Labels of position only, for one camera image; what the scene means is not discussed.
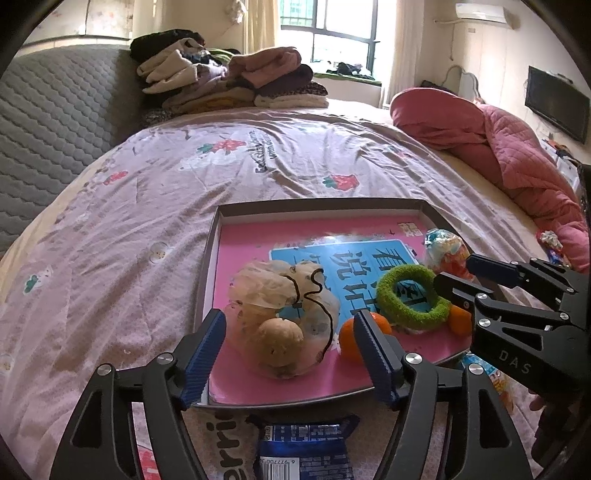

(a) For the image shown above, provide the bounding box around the grey quilted headboard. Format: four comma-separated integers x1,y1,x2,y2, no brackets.
0,45,142,251

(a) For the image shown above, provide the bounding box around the black flat television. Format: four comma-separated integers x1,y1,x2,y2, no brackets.
525,66,590,144

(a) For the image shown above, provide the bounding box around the window with dark frame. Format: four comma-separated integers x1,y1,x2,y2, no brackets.
277,0,379,74

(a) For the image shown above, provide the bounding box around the pile of folded clothes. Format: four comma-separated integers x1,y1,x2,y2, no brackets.
130,29,329,126

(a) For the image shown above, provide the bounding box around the beige right curtain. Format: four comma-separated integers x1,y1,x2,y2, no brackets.
384,0,425,103

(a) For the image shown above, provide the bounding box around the beige left curtain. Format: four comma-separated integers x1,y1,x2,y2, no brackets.
225,0,280,54

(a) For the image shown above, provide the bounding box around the blue cookie packet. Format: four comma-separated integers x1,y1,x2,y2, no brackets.
246,415,360,480

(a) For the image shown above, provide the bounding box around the red quilted blanket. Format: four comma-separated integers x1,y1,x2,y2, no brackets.
390,87,590,273

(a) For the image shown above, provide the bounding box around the green fuzzy ring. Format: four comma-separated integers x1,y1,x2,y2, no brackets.
375,263,453,331

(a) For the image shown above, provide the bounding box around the dark cardboard box tray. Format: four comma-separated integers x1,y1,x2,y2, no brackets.
191,197,509,409

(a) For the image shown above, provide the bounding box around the small clown doll toy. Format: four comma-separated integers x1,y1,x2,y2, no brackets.
536,230,571,268

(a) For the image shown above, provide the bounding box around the brown walnut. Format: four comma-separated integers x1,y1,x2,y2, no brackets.
253,317,304,368

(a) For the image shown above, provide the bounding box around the orange tangerine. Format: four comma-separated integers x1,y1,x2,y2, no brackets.
339,312,393,365
447,305,473,338

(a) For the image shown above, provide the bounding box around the beige drawstring pouch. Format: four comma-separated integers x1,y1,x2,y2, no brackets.
223,260,339,379

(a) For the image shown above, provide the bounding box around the person right hand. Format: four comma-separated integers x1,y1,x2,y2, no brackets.
529,394,546,411

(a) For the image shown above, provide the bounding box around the beige curtain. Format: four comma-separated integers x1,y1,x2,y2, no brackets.
225,0,280,54
384,0,425,103

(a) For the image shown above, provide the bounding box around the pink strawberry bed sheet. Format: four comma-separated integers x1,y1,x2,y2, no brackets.
1,102,542,479

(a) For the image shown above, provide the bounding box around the white wall air conditioner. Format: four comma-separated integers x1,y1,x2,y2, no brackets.
455,3,512,28

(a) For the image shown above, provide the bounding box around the pink and blue book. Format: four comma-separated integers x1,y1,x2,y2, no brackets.
208,216,468,406

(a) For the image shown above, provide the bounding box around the toy egg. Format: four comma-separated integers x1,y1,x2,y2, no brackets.
460,352,515,414
424,229,475,281

